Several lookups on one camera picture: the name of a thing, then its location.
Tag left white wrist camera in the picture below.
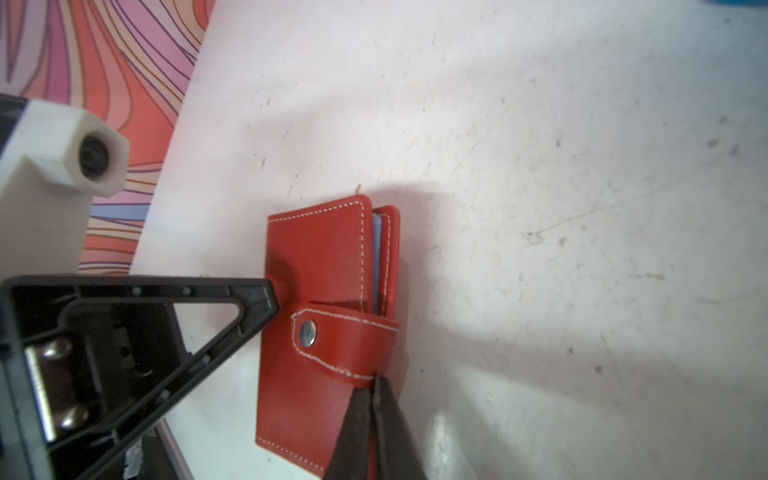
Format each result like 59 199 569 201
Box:
1 95 130 279

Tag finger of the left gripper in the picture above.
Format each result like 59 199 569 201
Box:
1 275 279 479

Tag red leather card holder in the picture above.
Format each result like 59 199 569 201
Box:
256 195 401 477

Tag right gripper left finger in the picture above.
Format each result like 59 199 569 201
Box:
323 388 377 480

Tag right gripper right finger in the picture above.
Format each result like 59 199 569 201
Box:
371 376 427 480

